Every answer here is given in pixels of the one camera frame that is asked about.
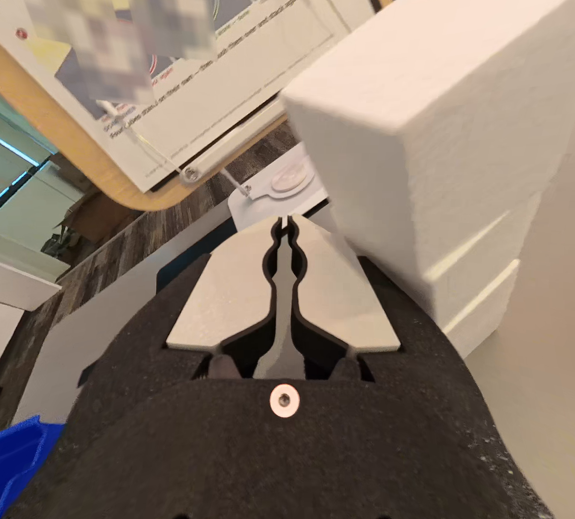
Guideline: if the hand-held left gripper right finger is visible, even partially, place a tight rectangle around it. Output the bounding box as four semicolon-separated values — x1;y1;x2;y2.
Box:
287;214;401;380

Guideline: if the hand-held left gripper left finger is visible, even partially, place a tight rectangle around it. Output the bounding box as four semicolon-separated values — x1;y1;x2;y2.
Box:
166;216;284;380

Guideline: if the white foam cube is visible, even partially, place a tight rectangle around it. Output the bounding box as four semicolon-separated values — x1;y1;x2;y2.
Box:
422;189;542;333
442;259;522;360
281;0;575;291

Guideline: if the large cardboard box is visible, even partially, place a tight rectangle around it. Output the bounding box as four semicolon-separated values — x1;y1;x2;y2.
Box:
54;189;144;243

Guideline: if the wooden board document stand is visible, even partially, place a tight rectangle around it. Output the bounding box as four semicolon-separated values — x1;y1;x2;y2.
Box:
0;0;396;250

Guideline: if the printed paper sheet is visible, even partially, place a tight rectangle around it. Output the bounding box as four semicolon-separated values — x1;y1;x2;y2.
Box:
0;0;378;194

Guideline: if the blue plastic bin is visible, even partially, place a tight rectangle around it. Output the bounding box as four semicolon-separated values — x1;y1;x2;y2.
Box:
0;413;66;519

